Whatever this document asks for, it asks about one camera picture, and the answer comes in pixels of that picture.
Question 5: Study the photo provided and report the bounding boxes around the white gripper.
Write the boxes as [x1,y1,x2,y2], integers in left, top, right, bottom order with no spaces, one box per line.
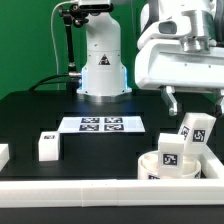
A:
[135,38,224,117]

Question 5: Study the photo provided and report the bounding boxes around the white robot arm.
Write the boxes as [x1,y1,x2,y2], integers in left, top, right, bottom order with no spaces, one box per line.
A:
[78,0,224,115]

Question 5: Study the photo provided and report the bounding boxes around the white sheet with tags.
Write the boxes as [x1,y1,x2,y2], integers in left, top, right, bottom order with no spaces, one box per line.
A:
[58,116,145,133]

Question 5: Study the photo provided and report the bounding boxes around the white block at left edge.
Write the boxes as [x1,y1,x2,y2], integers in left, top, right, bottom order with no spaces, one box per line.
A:
[0,144,9,171]

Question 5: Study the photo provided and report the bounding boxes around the white obstacle wall frame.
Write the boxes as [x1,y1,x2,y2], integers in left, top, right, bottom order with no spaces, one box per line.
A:
[0,148,224,208]

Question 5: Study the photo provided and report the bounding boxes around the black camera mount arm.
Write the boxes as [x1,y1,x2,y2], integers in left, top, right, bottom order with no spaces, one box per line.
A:
[59,4,89,94]

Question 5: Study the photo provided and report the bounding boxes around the black cables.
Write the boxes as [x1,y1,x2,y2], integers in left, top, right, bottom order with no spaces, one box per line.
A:
[28,73,81,92]

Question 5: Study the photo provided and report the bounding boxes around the white cable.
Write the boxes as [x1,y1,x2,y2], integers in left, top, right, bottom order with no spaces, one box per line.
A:
[50,0,79,91]

